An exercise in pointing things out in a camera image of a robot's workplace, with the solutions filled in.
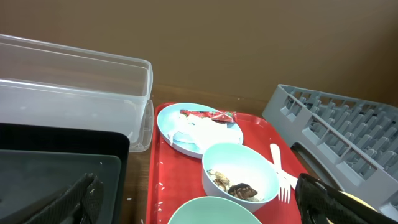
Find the white napkin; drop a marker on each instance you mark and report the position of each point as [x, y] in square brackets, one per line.
[202, 132]

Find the red serving tray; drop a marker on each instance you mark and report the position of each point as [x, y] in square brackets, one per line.
[175, 178]

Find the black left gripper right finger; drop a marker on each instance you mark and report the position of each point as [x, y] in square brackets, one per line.
[320, 203]

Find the green bowl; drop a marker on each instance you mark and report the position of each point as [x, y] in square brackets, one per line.
[212, 210]

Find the food scraps and rice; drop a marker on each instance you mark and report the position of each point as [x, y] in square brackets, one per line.
[241, 191]

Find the light blue food bowl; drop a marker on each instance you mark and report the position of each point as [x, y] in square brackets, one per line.
[240, 164]

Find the white plastic fork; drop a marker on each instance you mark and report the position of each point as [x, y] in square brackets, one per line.
[284, 186]

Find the light blue plate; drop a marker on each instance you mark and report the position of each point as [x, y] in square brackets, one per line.
[165, 119]

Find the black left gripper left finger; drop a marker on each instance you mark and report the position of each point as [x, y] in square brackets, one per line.
[80, 203]

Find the black waste tray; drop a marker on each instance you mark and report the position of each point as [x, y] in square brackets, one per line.
[37, 161]

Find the clear plastic waste bin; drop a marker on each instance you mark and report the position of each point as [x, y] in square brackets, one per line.
[46, 84]

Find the red snack wrapper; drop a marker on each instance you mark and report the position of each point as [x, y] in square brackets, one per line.
[217, 116]

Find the grey dishwasher rack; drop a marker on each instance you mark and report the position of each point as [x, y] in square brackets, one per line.
[350, 142]

